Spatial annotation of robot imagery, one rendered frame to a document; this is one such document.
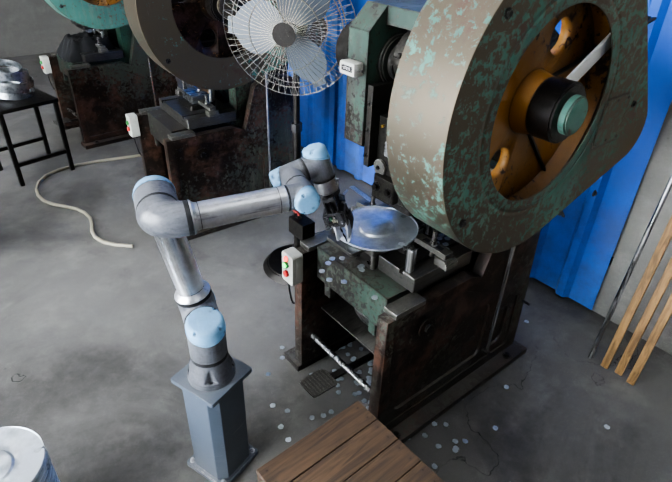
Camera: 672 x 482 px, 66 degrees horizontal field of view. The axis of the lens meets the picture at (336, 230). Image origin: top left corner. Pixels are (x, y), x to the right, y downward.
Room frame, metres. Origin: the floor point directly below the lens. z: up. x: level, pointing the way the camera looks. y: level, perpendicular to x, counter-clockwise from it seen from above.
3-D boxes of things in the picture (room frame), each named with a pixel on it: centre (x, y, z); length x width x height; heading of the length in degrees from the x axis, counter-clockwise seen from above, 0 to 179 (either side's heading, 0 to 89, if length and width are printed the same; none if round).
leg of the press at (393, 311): (1.53, -0.52, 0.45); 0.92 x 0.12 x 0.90; 130
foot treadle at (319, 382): (1.56, -0.14, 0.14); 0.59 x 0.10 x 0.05; 130
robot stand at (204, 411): (1.18, 0.38, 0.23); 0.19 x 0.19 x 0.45; 58
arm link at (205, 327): (1.19, 0.39, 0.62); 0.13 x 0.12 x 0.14; 23
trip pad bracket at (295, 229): (1.74, 0.14, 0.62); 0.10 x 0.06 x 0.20; 40
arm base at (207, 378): (1.18, 0.38, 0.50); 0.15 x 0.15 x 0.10
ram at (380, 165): (1.62, -0.21, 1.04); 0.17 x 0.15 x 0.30; 130
